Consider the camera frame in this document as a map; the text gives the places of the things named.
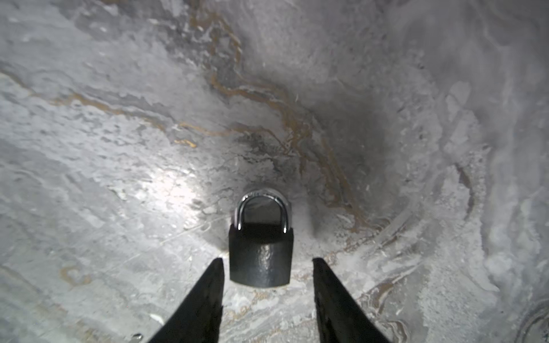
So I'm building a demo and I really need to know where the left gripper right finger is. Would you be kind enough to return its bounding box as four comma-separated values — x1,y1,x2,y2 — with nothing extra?
313,257,388,342

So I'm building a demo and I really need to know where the small black padlock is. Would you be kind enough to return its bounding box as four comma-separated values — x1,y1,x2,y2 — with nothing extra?
228,188,295,288

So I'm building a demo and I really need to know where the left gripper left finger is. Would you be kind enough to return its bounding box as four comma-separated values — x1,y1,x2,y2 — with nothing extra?
150,258,224,343

